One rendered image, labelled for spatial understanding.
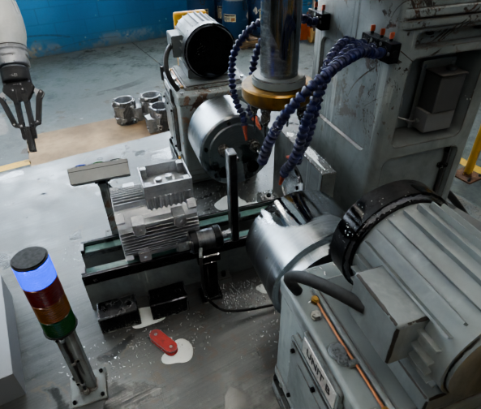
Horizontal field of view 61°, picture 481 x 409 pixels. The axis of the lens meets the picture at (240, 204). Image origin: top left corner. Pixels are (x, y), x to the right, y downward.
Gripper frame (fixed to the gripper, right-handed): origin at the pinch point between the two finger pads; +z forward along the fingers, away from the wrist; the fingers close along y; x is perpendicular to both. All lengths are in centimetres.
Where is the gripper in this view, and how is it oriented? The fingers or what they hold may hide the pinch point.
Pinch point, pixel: (30, 139)
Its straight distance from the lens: 132.8
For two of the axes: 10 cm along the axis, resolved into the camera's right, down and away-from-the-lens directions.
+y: 9.5, -2.1, 2.5
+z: 2.0, 9.8, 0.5
